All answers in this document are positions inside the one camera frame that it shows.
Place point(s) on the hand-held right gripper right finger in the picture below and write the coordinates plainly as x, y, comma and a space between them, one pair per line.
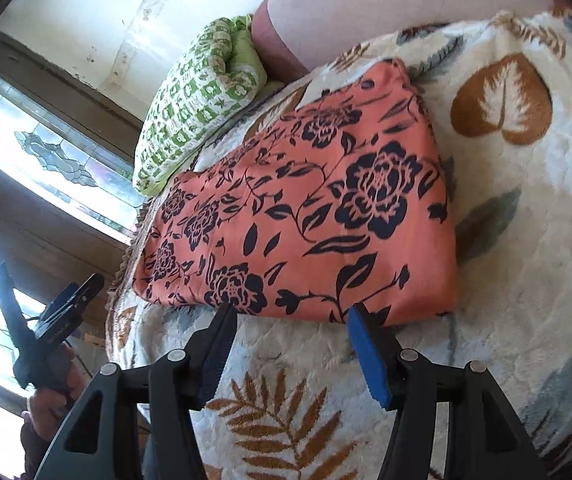
368, 355

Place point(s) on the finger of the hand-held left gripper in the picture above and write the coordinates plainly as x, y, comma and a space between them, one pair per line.
16, 325
63, 310

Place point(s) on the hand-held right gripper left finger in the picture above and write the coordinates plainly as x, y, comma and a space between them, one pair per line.
216, 360

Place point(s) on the orange floral blouse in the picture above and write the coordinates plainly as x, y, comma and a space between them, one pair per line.
306, 195

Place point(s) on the person's left forearm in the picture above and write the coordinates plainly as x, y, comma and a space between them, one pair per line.
36, 455

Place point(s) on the person's left hand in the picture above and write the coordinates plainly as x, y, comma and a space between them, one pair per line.
46, 412

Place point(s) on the stained glass window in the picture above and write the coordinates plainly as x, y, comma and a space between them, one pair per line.
51, 150

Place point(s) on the leaf print blanket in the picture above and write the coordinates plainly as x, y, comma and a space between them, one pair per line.
515, 240

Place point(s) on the green checked pillow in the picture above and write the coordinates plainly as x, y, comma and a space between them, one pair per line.
196, 110

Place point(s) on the pink bolster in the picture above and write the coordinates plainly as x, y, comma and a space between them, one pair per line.
390, 10

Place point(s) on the wooden window frame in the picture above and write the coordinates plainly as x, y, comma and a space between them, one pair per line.
41, 230

